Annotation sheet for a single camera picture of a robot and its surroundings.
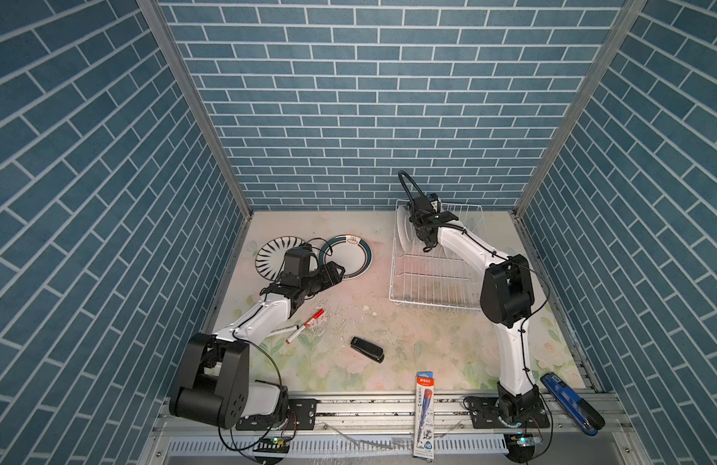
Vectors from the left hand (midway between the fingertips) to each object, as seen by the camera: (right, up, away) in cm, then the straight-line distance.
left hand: (339, 272), depth 88 cm
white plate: (+3, +5, +19) cm, 20 cm away
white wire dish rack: (+33, -3, +14) cm, 36 cm away
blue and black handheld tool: (+64, -35, -17) cm, 75 cm away
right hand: (+35, +15, +9) cm, 39 cm away
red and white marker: (-10, -16, +1) cm, 19 cm away
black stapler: (+9, -21, -7) cm, 24 cm away
